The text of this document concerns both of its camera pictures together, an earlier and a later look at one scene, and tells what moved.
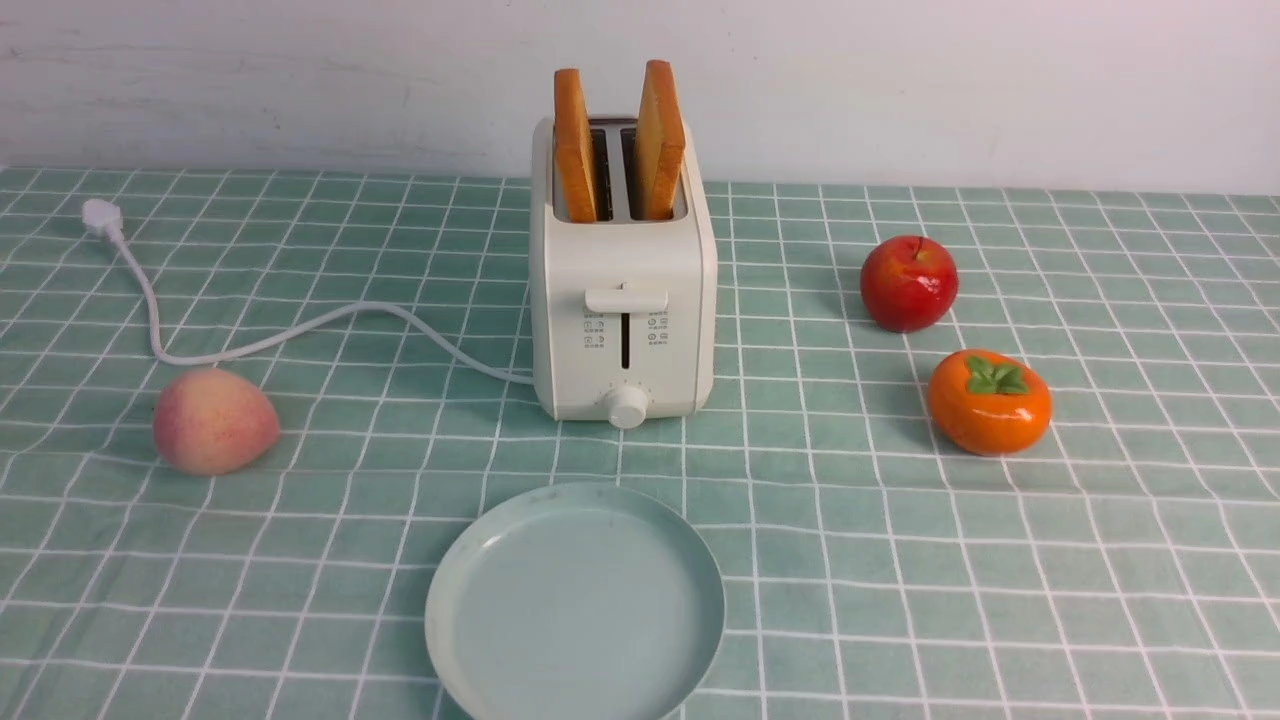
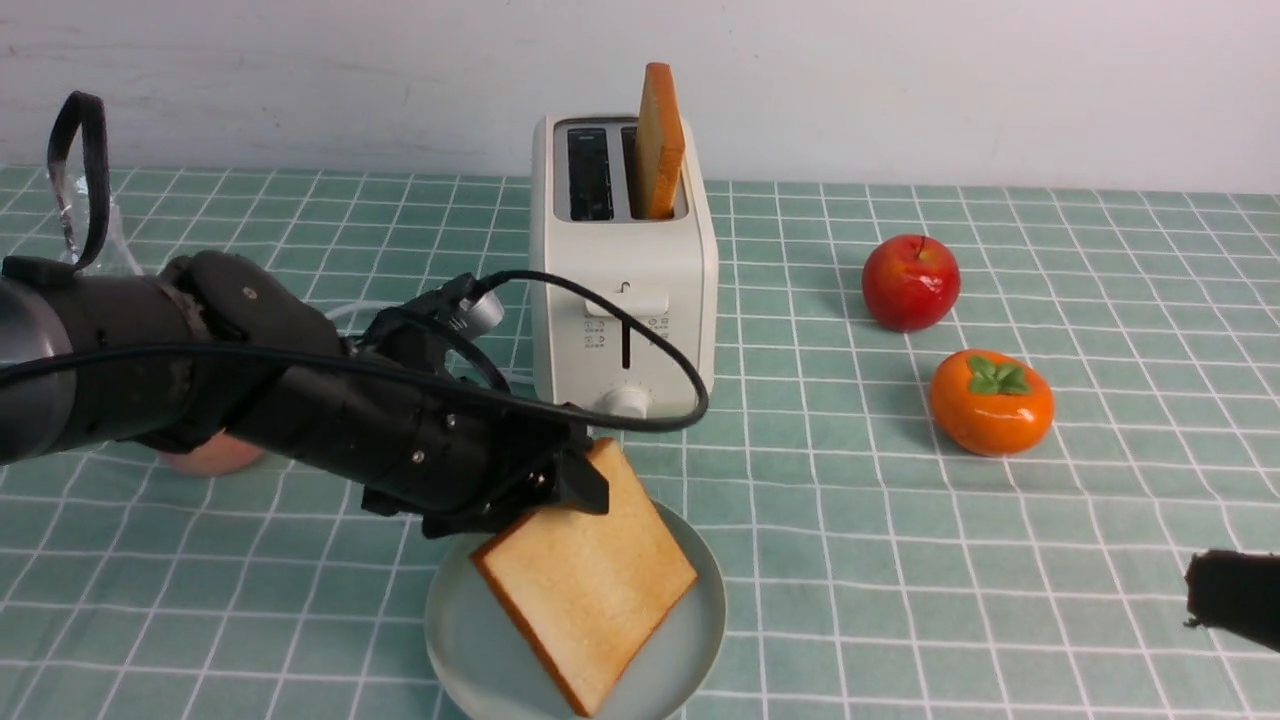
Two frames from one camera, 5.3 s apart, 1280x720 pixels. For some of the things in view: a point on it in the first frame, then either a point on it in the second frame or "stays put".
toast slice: (659, 144) stays put
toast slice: (576, 178) → (587, 590)
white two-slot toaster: (625, 308) stays put
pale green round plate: (575, 601) stays put
